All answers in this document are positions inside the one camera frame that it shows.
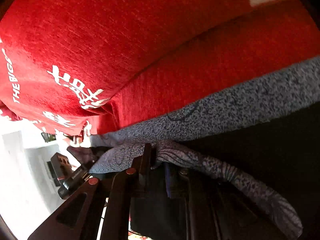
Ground black pants with patterned waistband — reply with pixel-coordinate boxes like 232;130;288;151
67;57;319;239

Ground red printed sofa cover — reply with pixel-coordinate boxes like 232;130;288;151
1;0;319;135

